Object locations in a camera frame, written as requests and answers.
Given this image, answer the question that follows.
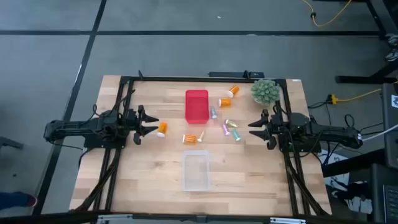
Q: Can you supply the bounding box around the black power cable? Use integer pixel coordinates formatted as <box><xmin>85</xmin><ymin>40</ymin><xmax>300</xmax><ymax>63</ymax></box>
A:
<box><xmin>307</xmin><ymin>99</ymin><xmax>335</xmax><ymax>110</ymax></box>

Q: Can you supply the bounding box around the person's foot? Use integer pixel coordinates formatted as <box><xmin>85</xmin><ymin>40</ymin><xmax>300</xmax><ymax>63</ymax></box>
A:
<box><xmin>0</xmin><ymin>191</ymin><xmax>39</xmax><ymax>211</ymax></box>

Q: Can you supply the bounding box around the black desk frame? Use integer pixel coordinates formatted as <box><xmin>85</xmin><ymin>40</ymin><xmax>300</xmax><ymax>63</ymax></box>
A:
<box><xmin>312</xmin><ymin>0</ymin><xmax>398</xmax><ymax>85</ymax></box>

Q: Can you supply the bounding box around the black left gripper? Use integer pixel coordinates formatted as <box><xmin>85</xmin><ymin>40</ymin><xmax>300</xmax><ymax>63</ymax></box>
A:
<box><xmin>125</xmin><ymin>105</ymin><xmax>160</xmax><ymax>146</ymax></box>

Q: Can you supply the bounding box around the black equipment case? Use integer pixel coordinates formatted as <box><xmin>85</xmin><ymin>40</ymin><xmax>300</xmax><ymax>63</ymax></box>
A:
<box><xmin>369</xmin><ymin>163</ymin><xmax>398</xmax><ymax>223</ymax></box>

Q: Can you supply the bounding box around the grey chair leg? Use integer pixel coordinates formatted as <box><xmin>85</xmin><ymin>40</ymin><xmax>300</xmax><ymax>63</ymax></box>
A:
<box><xmin>0</xmin><ymin>136</ymin><xmax>24</xmax><ymax>151</ymax></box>

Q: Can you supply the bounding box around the red plastic bin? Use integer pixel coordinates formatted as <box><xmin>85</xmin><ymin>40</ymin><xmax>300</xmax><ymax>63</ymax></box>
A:
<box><xmin>185</xmin><ymin>89</ymin><xmax>210</xmax><ymax>125</ymax></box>

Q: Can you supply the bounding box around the white cable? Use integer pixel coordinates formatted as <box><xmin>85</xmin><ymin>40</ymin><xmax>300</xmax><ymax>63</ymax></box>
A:
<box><xmin>359</xmin><ymin>123</ymin><xmax>398</xmax><ymax>142</ymax></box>

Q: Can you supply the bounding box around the black aluminium table frame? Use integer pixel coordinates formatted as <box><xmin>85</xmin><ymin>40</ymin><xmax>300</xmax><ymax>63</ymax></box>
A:
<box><xmin>73</xmin><ymin>70</ymin><xmax>331</xmax><ymax>224</ymax></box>

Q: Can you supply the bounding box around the silver metal bracket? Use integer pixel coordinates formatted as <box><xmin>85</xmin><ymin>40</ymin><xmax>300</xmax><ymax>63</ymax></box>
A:
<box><xmin>96</xmin><ymin>213</ymin><xmax>134</xmax><ymax>224</ymax></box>
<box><xmin>269</xmin><ymin>217</ymin><xmax>307</xmax><ymax>224</ymax></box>

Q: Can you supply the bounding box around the person's grey shoe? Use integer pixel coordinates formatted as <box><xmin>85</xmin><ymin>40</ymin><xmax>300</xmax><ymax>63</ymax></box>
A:
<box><xmin>384</xmin><ymin>47</ymin><xmax>398</xmax><ymax>62</ymax></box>
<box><xmin>386</xmin><ymin>33</ymin><xmax>398</xmax><ymax>48</ymax></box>

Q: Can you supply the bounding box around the clear plastic bin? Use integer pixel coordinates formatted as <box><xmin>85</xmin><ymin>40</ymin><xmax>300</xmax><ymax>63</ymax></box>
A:
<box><xmin>182</xmin><ymin>149</ymin><xmax>210</xmax><ymax>192</ymax></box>

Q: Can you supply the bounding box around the black computer box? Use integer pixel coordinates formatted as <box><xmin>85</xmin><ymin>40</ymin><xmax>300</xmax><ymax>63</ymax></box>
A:
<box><xmin>381</xmin><ymin>83</ymin><xmax>398</xmax><ymax>169</ymax></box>

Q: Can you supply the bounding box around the yellow extension cable with plug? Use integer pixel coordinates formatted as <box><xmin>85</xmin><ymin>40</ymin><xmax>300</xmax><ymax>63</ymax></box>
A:
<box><xmin>329</xmin><ymin>80</ymin><xmax>398</xmax><ymax>106</ymax></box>

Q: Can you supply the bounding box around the black white patterned bag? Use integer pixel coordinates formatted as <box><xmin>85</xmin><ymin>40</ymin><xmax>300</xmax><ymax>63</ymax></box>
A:
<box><xmin>318</xmin><ymin>149</ymin><xmax>374</xmax><ymax>215</ymax></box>

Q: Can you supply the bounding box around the green artificial potted plant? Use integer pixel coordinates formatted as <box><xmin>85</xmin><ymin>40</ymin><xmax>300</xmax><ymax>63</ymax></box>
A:
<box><xmin>250</xmin><ymin>78</ymin><xmax>281</xmax><ymax>106</ymax></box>

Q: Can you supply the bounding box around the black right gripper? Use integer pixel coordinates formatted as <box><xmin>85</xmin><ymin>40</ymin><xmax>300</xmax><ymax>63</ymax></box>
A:
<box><xmin>248</xmin><ymin>108</ymin><xmax>292</xmax><ymax>151</ymax></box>

